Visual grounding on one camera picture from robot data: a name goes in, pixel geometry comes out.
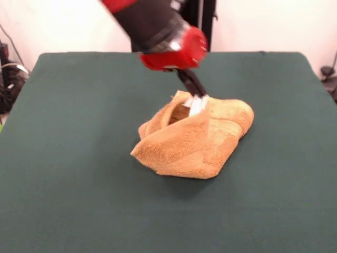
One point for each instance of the black metal frame stand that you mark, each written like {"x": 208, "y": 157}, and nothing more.
{"x": 193, "y": 10}

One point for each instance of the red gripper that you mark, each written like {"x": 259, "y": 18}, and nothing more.
{"x": 184, "y": 58}

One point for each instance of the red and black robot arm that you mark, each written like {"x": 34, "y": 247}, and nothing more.
{"x": 150, "y": 23}

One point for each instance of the tan terry towel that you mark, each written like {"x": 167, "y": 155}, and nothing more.
{"x": 184, "y": 153}

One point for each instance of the dark green table cloth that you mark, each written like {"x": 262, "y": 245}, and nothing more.
{"x": 158, "y": 210}

